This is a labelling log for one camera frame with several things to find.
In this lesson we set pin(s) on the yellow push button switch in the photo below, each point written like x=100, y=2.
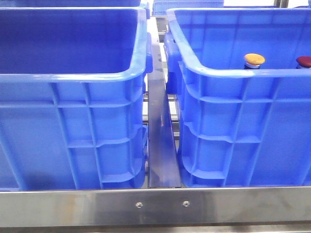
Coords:
x=253, y=61

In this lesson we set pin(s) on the red push button switch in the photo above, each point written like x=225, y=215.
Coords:
x=303, y=62

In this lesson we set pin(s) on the dark metal divider bar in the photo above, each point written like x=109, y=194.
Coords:
x=162, y=160

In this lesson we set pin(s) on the blue plastic crate right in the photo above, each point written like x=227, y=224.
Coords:
x=242, y=127

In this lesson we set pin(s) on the blue plastic crate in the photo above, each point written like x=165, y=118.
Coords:
x=242, y=127
x=71, y=96

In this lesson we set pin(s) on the blue plastic crate left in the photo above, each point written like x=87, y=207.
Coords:
x=71, y=96

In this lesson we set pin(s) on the blue crate rear right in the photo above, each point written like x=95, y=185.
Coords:
x=160, y=7

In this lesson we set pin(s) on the blue crate rear left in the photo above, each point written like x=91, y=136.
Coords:
x=78, y=3

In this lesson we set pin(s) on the stainless steel front rail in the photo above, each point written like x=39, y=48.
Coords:
x=159, y=206

